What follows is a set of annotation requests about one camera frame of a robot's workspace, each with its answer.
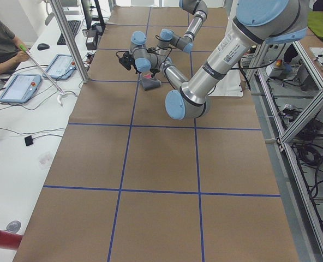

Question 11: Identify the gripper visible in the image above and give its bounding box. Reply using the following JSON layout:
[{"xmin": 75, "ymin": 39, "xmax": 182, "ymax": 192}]
[{"xmin": 150, "ymin": 67, "xmax": 160, "ymax": 78}]

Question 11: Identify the pink and grey towel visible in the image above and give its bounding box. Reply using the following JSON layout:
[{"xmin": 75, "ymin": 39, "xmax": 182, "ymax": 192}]
[{"xmin": 139, "ymin": 74, "xmax": 162, "ymax": 91}]

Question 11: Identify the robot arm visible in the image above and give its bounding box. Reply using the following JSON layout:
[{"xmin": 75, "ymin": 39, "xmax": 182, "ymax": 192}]
[
  {"xmin": 127, "ymin": 1, "xmax": 309, "ymax": 120},
  {"xmin": 148, "ymin": 1, "xmax": 208, "ymax": 76}
]

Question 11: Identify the black power box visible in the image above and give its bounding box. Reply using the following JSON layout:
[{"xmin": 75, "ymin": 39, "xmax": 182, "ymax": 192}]
[{"xmin": 86, "ymin": 30, "xmax": 98, "ymax": 51}]

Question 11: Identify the far teach pendant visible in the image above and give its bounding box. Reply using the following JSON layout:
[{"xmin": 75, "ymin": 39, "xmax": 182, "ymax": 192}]
[{"xmin": 46, "ymin": 53, "xmax": 76, "ymax": 81}]

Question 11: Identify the teach pendant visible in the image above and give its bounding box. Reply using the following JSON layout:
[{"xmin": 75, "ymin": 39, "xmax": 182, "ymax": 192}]
[
  {"xmin": 0, "ymin": 74, "xmax": 42, "ymax": 103},
  {"xmin": 46, "ymin": 53, "xmax": 76, "ymax": 81}
]

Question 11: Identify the black keyboard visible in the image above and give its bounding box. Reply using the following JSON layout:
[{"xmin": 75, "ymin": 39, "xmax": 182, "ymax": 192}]
[{"xmin": 56, "ymin": 20, "xmax": 82, "ymax": 46}]

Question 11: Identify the black computer mouse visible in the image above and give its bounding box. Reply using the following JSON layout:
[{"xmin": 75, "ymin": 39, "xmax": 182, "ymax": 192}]
[{"xmin": 37, "ymin": 43, "xmax": 50, "ymax": 51}]

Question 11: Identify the grey emergency stop box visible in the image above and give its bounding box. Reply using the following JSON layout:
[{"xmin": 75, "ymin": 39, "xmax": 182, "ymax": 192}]
[{"xmin": 266, "ymin": 59, "xmax": 292, "ymax": 78}]

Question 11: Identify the near teach pendant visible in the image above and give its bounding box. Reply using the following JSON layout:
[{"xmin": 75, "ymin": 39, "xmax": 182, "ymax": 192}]
[{"xmin": 0, "ymin": 74, "xmax": 42, "ymax": 103}]

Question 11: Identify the reacher grabber tool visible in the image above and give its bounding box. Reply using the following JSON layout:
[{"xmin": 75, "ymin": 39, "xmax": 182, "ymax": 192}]
[{"xmin": 18, "ymin": 44, "xmax": 77, "ymax": 106}]

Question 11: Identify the small black square pad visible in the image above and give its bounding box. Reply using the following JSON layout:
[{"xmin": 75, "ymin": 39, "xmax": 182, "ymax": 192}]
[{"xmin": 24, "ymin": 135, "xmax": 34, "ymax": 147}]

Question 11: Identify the seated person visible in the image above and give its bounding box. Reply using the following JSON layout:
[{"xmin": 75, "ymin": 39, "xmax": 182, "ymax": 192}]
[{"xmin": 0, "ymin": 20, "xmax": 29, "ymax": 75}]

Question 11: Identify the red cylinder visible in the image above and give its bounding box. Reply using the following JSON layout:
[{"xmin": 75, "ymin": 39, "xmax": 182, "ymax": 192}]
[{"xmin": 0, "ymin": 230, "xmax": 23, "ymax": 250}]

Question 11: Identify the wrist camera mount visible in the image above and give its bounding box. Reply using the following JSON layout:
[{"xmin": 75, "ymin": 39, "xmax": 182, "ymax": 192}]
[{"xmin": 116, "ymin": 51, "xmax": 135, "ymax": 70}]

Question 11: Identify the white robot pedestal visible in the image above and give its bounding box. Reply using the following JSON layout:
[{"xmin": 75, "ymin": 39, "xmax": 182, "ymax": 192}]
[{"xmin": 207, "ymin": 27, "xmax": 246, "ymax": 97}]

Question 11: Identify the aluminium frame post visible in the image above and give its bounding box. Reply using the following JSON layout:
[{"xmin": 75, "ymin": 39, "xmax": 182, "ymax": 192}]
[{"xmin": 50, "ymin": 0, "xmax": 89, "ymax": 84}]

